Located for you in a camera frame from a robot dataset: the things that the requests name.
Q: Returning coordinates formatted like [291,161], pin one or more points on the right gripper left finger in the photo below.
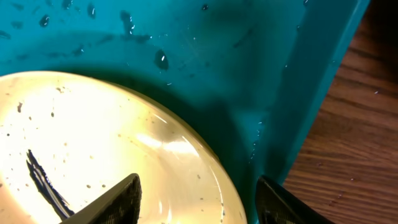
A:
[119,205]

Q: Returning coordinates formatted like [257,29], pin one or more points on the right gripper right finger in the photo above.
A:
[276,205]

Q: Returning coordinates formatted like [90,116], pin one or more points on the yellow-green plate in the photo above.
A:
[67,139]

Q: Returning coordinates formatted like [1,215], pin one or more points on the teal plastic tray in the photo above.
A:
[248,76]

